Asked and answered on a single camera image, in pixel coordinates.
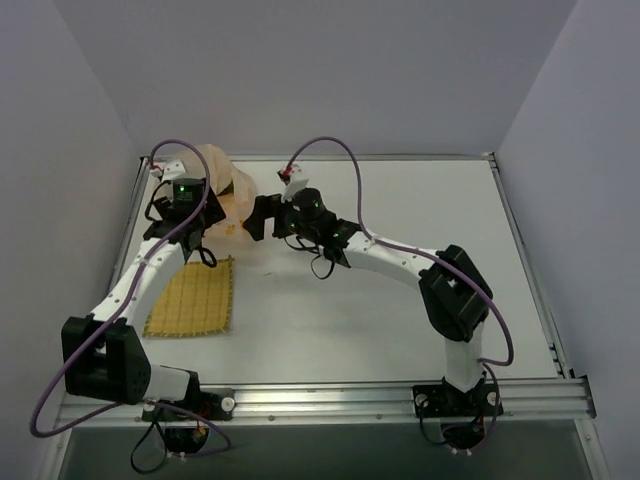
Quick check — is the banana print plastic bag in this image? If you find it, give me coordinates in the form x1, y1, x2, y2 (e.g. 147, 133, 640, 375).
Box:
197, 144, 257, 242

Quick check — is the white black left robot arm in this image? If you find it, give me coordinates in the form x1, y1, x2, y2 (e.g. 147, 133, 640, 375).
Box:
61, 178, 226, 405

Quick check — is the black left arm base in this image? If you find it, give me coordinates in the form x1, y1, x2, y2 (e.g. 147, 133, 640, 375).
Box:
129, 389, 236, 475

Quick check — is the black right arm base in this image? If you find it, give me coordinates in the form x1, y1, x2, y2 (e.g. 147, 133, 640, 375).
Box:
411, 380, 504, 456

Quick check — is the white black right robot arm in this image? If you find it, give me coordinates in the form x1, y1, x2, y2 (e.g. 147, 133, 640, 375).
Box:
243, 188, 492, 394

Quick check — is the yellow woven placemat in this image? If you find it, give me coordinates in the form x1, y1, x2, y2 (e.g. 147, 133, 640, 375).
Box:
143, 256, 234, 338

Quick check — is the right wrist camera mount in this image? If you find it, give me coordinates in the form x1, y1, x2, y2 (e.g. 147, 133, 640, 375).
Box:
277, 164, 309, 203

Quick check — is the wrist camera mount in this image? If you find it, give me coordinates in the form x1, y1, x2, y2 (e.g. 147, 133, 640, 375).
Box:
149, 159, 187, 181
277, 164, 309, 203

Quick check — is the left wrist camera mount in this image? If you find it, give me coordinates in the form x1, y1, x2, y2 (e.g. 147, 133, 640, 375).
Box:
149, 159, 187, 181

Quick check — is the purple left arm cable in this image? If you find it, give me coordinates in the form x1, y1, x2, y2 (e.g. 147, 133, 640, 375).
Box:
28, 137, 234, 457

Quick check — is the front aluminium mounting rail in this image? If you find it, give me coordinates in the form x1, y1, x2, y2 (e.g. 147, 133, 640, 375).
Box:
57, 377, 597, 426

